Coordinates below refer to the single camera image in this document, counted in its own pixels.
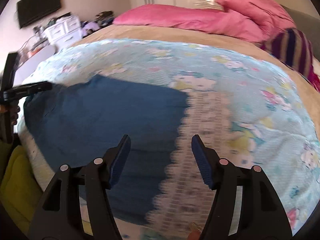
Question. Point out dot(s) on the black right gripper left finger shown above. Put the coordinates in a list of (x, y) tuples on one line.
[(58, 215)]

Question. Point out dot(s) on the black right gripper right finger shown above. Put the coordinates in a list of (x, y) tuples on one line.
[(262, 215)]

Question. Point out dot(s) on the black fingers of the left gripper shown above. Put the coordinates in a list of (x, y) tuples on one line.
[(32, 88)]

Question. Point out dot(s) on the blue pants with lace trim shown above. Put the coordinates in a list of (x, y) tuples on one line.
[(160, 185)]

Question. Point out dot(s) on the green sleeve forearm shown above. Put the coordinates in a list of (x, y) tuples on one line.
[(20, 192)]

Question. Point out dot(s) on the left hand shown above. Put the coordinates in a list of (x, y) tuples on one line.
[(13, 109)]

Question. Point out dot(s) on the white desk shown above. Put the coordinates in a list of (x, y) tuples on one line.
[(27, 68)]

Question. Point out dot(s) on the white drawer chest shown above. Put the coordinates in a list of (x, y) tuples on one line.
[(65, 32)]

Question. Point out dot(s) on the light blue cartoon cat blanket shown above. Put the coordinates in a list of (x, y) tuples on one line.
[(269, 124)]

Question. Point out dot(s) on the clothes pile by bed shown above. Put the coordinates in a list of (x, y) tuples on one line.
[(102, 20)]

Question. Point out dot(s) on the purple striped pillow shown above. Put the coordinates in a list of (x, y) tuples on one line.
[(293, 49)]

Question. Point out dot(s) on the beige bed cover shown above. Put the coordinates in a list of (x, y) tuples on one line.
[(310, 97)]

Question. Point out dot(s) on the pink duvet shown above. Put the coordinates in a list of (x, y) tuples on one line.
[(249, 20)]

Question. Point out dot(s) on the black wall television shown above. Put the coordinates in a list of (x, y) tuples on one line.
[(30, 11)]

